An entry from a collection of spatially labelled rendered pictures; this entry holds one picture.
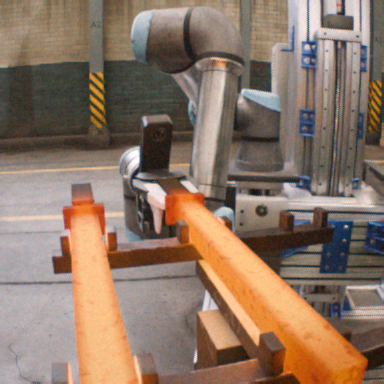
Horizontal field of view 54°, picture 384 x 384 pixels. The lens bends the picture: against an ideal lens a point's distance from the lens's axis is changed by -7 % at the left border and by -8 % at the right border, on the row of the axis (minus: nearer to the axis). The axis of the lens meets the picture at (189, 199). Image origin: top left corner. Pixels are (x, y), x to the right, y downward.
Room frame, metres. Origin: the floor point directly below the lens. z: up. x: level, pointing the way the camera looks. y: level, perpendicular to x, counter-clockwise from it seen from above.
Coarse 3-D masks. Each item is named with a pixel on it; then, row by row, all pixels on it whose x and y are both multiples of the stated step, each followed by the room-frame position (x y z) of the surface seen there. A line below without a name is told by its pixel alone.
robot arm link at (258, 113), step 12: (240, 96) 1.19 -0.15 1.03; (252, 96) 1.15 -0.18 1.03; (264, 96) 1.14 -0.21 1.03; (276, 96) 1.17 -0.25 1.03; (240, 108) 1.17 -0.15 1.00; (252, 108) 1.15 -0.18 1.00; (264, 108) 1.14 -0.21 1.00; (276, 108) 1.16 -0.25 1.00; (240, 120) 1.17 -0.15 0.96; (252, 120) 1.15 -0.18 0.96; (264, 120) 1.14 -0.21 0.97; (276, 120) 1.16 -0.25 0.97; (240, 132) 1.21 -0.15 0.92; (252, 132) 1.15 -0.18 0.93; (264, 132) 1.14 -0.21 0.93; (276, 132) 1.16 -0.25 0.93
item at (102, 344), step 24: (72, 192) 0.46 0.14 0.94; (72, 216) 0.40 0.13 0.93; (96, 216) 0.40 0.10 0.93; (72, 240) 0.34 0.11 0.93; (96, 240) 0.34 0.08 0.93; (72, 264) 0.29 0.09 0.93; (96, 264) 0.29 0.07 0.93; (96, 288) 0.25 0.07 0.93; (96, 312) 0.22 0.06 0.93; (120, 312) 0.22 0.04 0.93; (96, 336) 0.19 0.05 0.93; (120, 336) 0.19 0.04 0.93; (96, 360) 0.17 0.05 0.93; (120, 360) 0.17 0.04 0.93
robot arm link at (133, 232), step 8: (128, 200) 0.74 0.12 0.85; (128, 208) 0.75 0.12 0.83; (128, 216) 0.75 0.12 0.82; (128, 224) 0.75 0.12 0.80; (136, 224) 0.74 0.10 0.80; (144, 224) 0.73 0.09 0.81; (128, 232) 0.75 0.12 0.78; (136, 232) 0.74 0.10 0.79; (152, 232) 0.73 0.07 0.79; (160, 232) 0.72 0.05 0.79; (168, 232) 0.71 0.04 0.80; (128, 240) 0.75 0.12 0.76; (136, 240) 0.74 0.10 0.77
